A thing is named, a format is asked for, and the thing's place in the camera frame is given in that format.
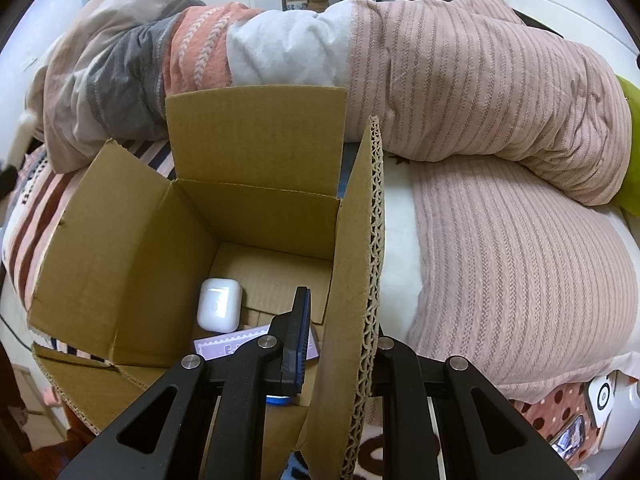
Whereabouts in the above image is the grey and orange striped blanket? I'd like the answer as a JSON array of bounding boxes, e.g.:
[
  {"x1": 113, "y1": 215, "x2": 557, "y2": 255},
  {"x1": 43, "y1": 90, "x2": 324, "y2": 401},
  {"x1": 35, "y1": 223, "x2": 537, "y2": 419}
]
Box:
[{"x1": 25, "y1": 0, "x2": 351, "y2": 173}]

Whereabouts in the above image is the green cushion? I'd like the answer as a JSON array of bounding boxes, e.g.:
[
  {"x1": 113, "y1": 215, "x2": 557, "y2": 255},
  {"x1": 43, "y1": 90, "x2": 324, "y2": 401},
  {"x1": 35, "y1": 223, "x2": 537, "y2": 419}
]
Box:
[{"x1": 611, "y1": 74, "x2": 640, "y2": 216}]

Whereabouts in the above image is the pink striped quilt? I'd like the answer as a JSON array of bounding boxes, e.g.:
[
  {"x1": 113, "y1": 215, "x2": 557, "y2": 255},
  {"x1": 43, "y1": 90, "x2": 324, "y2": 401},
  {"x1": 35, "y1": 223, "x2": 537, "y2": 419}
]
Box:
[{"x1": 345, "y1": 0, "x2": 640, "y2": 403}]

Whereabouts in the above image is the brown cardboard box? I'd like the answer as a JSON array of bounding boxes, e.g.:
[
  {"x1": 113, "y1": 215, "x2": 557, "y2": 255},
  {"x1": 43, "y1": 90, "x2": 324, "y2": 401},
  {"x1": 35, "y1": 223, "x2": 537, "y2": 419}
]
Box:
[{"x1": 27, "y1": 85, "x2": 386, "y2": 480}]

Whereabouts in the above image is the white earbuds case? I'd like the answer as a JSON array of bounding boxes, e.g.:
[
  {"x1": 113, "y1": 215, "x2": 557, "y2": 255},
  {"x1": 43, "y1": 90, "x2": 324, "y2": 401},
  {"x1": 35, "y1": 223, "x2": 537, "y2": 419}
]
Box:
[{"x1": 196, "y1": 278, "x2": 243, "y2": 333}]

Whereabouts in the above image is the polka dot brown blanket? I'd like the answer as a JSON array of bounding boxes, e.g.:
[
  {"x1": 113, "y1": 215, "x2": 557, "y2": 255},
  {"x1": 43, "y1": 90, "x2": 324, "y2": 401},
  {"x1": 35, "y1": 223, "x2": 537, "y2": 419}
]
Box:
[{"x1": 510, "y1": 382, "x2": 608, "y2": 461}]

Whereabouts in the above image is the brown striped bed sheet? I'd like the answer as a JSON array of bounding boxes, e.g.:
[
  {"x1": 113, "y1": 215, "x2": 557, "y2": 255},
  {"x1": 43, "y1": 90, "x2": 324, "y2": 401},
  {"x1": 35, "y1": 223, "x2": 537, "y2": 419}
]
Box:
[{"x1": 0, "y1": 137, "x2": 176, "y2": 366}]

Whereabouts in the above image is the purple packet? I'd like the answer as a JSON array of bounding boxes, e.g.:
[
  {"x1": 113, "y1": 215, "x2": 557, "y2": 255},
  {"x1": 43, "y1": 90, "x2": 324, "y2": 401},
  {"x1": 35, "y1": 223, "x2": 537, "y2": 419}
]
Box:
[{"x1": 193, "y1": 324, "x2": 322, "y2": 365}]

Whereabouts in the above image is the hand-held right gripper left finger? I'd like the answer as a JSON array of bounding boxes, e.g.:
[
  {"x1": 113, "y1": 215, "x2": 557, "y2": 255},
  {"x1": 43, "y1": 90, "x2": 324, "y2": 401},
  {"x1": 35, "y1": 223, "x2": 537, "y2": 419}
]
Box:
[{"x1": 59, "y1": 286, "x2": 313, "y2": 480}]

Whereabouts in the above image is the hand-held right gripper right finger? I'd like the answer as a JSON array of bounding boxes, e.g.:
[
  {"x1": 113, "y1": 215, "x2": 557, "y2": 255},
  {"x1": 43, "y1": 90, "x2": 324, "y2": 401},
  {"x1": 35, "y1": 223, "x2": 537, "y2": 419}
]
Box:
[{"x1": 369, "y1": 327, "x2": 587, "y2": 480}]

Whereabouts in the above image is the white round device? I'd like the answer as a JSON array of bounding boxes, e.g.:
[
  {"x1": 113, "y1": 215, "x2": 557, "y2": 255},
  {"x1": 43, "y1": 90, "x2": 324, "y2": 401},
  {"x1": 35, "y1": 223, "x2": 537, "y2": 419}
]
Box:
[{"x1": 586, "y1": 373, "x2": 617, "y2": 426}]

